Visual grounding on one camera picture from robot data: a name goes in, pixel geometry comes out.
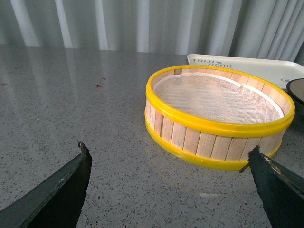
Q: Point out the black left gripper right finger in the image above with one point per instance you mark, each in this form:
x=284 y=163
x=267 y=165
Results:
x=280 y=189

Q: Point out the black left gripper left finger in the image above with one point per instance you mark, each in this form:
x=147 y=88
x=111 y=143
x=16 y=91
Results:
x=56 y=202

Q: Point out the beige plate with black rim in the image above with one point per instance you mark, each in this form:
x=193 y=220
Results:
x=296 y=90

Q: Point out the white rectangular bear tray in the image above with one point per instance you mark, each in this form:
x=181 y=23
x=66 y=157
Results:
x=277 y=72

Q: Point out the yellow rimmed wooden steamer basket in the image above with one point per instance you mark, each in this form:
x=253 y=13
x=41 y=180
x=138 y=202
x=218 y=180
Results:
x=209 y=143

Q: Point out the white mesh steamer cloth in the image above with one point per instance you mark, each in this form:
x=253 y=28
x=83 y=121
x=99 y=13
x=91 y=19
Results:
x=217 y=98

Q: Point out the grey pleated curtain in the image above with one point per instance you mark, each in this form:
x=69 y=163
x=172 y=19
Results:
x=266 y=29

